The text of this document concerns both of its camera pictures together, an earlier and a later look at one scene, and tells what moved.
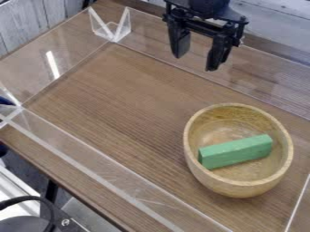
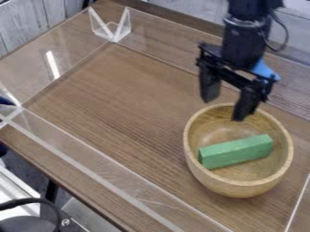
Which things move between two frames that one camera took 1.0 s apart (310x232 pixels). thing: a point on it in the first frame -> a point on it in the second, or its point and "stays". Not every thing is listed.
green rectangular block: (221, 153) stays
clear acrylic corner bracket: (110, 30) stays
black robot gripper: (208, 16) -> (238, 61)
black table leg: (51, 191) stays
